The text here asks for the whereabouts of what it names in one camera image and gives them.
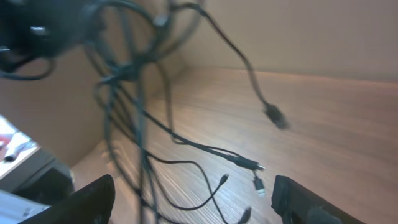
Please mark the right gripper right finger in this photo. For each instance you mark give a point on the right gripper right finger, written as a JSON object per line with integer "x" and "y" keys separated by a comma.
{"x": 296, "y": 204}

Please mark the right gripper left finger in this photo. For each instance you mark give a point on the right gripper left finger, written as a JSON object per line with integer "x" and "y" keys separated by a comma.
{"x": 91, "y": 204}

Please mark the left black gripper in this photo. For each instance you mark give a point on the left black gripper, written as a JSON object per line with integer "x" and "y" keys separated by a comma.
{"x": 42, "y": 28}

